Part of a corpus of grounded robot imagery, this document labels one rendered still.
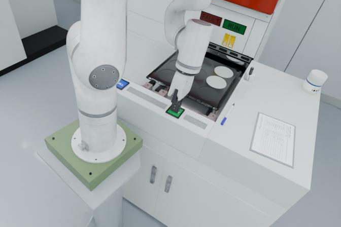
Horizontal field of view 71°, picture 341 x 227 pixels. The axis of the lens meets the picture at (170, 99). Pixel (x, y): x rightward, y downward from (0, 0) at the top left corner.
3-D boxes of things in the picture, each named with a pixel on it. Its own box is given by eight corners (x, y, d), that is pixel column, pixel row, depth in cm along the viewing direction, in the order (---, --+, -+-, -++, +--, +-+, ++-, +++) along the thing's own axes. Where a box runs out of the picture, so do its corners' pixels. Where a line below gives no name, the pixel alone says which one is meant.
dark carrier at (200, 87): (182, 48, 138) (182, 47, 138) (238, 71, 129) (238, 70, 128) (149, 77, 115) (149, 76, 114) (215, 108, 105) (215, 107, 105)
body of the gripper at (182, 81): (183, 59, 85) (176, 85, 91) (171, 67, 77) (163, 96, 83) (203, 67, 83) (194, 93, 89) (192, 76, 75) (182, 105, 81)
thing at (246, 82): (238, 89, 105) (249, 65, 96) (246, 93, 104) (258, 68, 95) (234, 97, 101) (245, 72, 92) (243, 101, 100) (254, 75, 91)
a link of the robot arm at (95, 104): (80, 121, 68) (71, 48, 53) (70, 82, 80) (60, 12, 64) (122, 113, 73) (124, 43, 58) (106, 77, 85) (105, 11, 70)
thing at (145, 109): (102, 89, 115) (100, 66, 105) (206, 144, 99) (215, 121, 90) (88, 101, 108) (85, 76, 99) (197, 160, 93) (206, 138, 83)
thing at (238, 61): (175, 48, 146) (177, 34, 140) (243, 76, 134) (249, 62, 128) (174, 49, 145) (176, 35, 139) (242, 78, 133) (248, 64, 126)
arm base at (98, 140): (94, 174, 77) (90, 137, 65) (60, 139, 85) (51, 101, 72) (136, 142, 89) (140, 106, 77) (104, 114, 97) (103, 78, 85)
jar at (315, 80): (301, 83, 116) (312, 67, 109) (316, 89, 114) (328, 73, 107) (300, 90, 111) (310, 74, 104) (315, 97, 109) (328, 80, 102)
